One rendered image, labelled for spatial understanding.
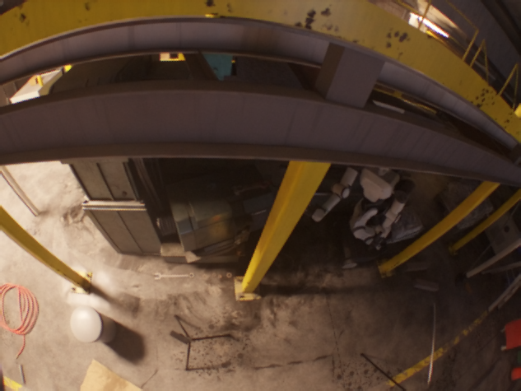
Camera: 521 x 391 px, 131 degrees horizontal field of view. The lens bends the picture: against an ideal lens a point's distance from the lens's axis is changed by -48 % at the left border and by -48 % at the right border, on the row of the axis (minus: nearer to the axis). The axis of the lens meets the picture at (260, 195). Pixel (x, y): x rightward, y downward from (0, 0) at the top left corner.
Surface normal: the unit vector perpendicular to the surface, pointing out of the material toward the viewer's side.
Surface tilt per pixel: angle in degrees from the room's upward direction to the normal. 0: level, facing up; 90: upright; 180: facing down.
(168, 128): 90
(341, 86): 90
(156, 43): 90
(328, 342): 0
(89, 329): 1
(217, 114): 90
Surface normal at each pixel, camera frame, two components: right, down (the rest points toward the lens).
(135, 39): 0.13, 0.80
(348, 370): 0.18, -0.60
